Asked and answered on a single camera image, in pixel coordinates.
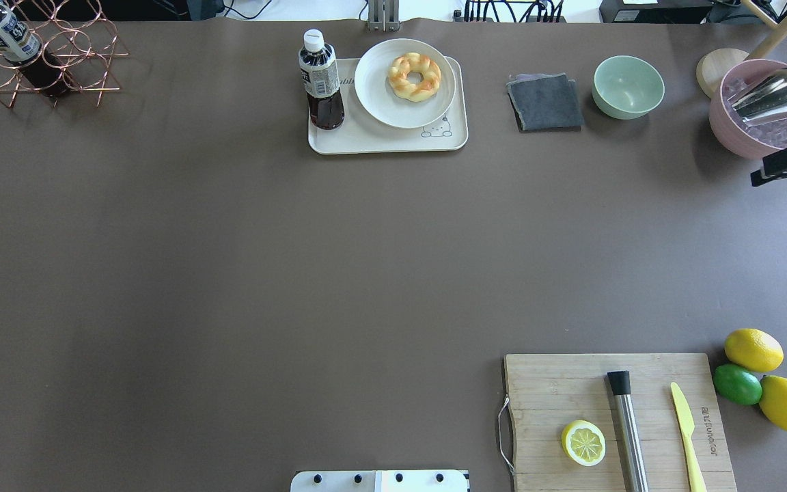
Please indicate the twisted glazed donut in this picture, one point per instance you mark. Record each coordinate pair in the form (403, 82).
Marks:
(414, 77)

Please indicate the white round plate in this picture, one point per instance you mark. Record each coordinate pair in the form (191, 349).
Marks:
(379, 100)

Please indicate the dark tea bottle on tray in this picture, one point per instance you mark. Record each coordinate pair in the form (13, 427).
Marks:
(318, 64)

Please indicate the cream rabbit tray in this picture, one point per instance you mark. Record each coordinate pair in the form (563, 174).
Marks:
(362, 133)

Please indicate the pink bowl of ice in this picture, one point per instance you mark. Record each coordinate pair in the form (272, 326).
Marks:
(726, 125)

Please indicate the metal ice scoop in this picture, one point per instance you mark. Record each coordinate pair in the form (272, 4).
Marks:
(764, 103)

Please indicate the yellow lemon far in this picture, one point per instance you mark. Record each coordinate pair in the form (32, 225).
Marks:
(754, 350)

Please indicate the mint green bowl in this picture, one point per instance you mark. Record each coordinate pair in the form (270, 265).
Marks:
(625, 87)

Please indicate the bottle in rack upper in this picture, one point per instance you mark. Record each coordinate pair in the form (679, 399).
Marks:
(22, 48)

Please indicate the green lime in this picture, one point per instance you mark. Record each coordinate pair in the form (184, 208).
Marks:
(737, 384)

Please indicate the grey folded cloth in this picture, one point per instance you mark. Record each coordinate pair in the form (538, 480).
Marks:
(544, 101)

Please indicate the yellow plastic knife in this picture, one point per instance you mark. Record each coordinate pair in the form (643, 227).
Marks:
(687, 426)

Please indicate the wooden cutting board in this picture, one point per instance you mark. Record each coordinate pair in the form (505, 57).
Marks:
(548, 391)

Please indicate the half lemon slice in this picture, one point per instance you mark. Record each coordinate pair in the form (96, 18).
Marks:
(583, 442)

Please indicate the copper wire bottle rack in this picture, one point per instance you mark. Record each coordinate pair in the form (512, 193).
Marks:
(77, 47)

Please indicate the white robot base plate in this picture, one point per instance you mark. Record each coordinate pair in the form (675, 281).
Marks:
(431, 479)

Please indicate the aluminium frame post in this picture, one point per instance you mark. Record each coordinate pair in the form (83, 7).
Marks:
(383, 15)

